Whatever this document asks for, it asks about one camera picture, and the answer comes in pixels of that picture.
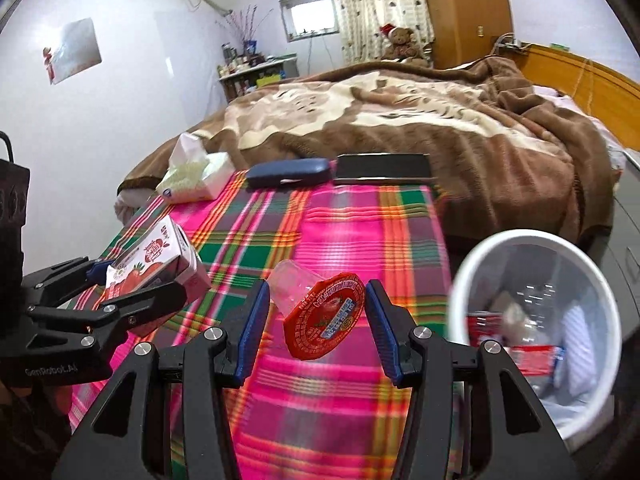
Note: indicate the dried branches in vase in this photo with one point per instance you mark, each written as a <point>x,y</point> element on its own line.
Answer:
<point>243,24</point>

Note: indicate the wooden headboard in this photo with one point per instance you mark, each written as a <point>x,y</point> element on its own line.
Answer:
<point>597,89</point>

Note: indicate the pink strawberry milk carton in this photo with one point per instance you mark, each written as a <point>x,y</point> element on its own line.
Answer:
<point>163,254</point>

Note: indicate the jelly cup red lid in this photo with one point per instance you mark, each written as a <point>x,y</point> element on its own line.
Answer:
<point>318,313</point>

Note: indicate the wooden wardrobe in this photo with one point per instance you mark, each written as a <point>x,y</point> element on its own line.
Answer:
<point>467,29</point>

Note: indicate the dark blue glasses case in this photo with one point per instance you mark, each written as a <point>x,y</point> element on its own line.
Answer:
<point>303,172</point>

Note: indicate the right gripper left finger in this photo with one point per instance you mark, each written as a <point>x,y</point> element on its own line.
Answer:
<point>126,432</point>

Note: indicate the grey drawer nightstand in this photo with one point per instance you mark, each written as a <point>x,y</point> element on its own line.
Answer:
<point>617,254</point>

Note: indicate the black smartphone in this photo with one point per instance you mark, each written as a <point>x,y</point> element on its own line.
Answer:
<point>383,168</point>

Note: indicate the wall poster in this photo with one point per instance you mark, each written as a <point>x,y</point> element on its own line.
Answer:
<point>75,50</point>

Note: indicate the soft tissue pack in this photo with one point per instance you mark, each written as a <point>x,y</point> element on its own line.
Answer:
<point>194,174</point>

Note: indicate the small window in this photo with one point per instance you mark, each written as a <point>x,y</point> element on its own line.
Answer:
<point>305,19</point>

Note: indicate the pink plaid tablecloth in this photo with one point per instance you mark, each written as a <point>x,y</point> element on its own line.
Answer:
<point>318,404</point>

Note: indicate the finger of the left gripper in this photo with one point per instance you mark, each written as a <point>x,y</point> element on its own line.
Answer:
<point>48,325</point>
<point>65,274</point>

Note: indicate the red milk can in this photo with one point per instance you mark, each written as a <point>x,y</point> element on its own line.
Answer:
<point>484,325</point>

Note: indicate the white trash bin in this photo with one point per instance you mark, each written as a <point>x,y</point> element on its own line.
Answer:
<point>503,264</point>

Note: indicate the cluttered white shelf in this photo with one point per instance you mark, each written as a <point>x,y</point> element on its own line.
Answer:
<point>247,79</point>

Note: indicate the clear plastic cola bottle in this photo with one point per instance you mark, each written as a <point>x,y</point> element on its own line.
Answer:
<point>532,334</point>

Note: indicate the patterned window curtain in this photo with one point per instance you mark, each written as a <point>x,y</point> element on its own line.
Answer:
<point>361,25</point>

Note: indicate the brown fleece blanket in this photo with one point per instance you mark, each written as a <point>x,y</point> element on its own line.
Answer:
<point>502,156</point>

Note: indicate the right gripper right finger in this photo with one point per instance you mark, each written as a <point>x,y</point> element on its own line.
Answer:
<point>507,433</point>

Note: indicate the teddy bear with santa hat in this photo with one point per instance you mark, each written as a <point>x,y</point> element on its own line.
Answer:
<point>402,46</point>

